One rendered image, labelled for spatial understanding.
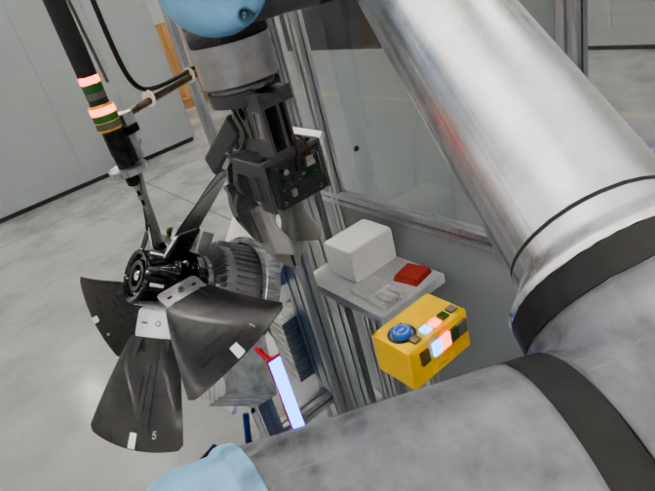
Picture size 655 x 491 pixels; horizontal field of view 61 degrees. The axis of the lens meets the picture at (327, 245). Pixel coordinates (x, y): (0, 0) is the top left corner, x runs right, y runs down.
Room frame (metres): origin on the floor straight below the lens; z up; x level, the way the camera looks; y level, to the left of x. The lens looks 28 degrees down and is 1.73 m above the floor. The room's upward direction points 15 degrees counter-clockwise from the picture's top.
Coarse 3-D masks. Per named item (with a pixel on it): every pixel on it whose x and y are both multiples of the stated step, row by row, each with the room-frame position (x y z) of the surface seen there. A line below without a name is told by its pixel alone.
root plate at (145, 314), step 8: (144, 312) 1.03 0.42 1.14; (152, 312) 1.03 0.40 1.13; (160, 312) 1.03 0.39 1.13; (144, 320) 1.02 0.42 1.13; (152, 320) 1.02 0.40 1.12; (160, 320) 1.02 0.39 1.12; (136, 328) 1.01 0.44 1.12; (144, 328) 1.01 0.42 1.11; (152, 328) 1.01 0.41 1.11; (160, 328) 1.01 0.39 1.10; (168, 328) 1.01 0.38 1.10; (144, 336) 1.00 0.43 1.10; (152, 336) 1.00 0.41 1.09; (160, 336) 1.00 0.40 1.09; (168, 336) 1.00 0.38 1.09
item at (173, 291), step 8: (184, 280) 1.03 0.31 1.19; (192, 280) 1.03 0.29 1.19; (200, 280) 1.02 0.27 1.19; (168, 288) 1.01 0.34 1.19; (176, 288) 1.01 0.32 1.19; (192, 288) 0.99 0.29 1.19; (160, 296) 0.99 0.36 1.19; (168, 296) 0.99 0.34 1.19; (176, 296) 0.98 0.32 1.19; (184, 296) 0.97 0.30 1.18; (168, 304) 0.96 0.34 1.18
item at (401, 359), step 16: (416, 304) 0.89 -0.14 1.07; (432, 304) 0.88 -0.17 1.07; (448, 304) 0.87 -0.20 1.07; (400, 320) 0.86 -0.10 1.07; (416, 320) 0.85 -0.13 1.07; (448, 320) 0.82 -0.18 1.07; (384, 336) 0.82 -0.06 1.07; (432, 336) 0.79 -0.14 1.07; (464, 336) 0.83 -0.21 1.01; (384, 352) 0.82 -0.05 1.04; (400, 352) 0.78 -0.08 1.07; (416, 352) 0.77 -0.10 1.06; (432, 352) 0.79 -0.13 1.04; (448, 352) 0.81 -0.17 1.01; (384, 368) 0.83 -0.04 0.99; (400, 368) 0.78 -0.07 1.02; (416, 368) 0.76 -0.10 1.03; (432, 368) 0.78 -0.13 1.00; (416, 384) 0.76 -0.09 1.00
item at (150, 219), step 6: (144, 186) 1.30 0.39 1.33; (144, 192) 1.26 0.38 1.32; (144, 198) 1.23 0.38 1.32; (150, 204) 1.32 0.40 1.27; (144, 210) 1.19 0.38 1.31; (150, 210) 1.26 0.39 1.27; (144, 216) 1.17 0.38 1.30; (150, 216) 1.23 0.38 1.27; (150, 222) 1.20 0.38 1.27; (156, 222) 1.28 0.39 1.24; (156, 228) 1.24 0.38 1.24; (162, 240) 1.23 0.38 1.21
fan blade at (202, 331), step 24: (216, 288) 0.97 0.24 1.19; (168, 312) 0.93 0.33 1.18; (192, 312) 0.91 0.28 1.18; (216, 312) 0.89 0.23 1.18; (240, 312) 0.87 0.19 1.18; (264, 312) 0.84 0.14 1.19; (192, 336) 0.85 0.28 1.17; (216, 336) 0.83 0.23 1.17; (240, 336) 0.81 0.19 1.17; (192, 360) 0.80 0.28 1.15; (216, 360) 0.78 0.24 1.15; (192, 384) 0.76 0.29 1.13
